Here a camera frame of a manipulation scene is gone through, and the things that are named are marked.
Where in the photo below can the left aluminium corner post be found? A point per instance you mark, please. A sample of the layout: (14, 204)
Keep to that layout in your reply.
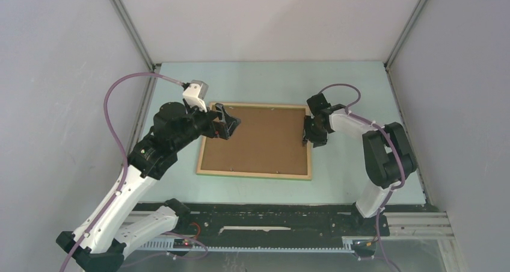
(132, 32)

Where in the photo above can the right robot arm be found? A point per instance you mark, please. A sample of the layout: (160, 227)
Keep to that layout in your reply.
(388, 156)

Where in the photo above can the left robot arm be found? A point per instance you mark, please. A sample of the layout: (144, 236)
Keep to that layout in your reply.
(101, 243)

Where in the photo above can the right aluminium corner post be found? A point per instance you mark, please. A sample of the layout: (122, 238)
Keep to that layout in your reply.
(408, 27)

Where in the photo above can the wooden picture frame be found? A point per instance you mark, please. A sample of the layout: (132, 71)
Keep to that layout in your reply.
(255, 176)

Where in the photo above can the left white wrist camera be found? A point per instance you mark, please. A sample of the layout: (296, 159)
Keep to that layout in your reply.
(194, 94)

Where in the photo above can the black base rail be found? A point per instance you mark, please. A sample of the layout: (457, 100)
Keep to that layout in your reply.
(267, 227)

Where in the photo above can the brown backing board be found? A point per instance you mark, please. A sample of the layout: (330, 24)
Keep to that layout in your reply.
(255, 140)

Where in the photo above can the aluminium corner post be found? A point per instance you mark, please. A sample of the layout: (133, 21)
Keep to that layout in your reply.
(132, 32)
(408, 27)

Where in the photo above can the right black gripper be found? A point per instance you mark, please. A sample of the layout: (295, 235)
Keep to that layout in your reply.
(308, 135)

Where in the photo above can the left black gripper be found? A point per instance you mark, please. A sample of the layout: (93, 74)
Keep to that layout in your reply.
(225, 126)

